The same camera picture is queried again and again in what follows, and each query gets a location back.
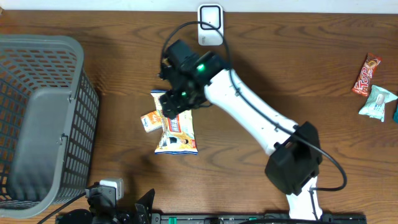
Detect orange white snack packet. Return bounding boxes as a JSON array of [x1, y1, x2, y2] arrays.
[[141, 111, 162, 133]]

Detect yellow white wipes packet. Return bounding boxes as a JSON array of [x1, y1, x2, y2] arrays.
[[150, 90, 198, 155]]

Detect red chocolate bar wrapper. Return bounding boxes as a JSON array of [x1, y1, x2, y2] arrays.
[[351, 53, 382, 96]]

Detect mint green wipes pack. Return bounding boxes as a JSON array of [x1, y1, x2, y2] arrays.
[[358, 85, 397, 122]]

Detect blue Listerine mouthwash bottle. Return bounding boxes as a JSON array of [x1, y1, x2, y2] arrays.
[[393, 107, 398, 123]]

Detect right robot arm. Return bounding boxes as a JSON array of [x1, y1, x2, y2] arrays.
[[160, 52, 323, 220]]

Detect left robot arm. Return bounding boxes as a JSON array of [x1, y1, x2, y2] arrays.
[[55, 185, 155, 224]]

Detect white barcode scanner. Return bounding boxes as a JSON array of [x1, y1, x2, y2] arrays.
[[197, 4, 224, 46]]

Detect grey plastic shopping basket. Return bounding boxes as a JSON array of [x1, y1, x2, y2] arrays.
[[1, 35, 100, 219]]

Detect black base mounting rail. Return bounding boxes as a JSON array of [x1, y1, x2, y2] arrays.
[[55, 212, 368, 224]]

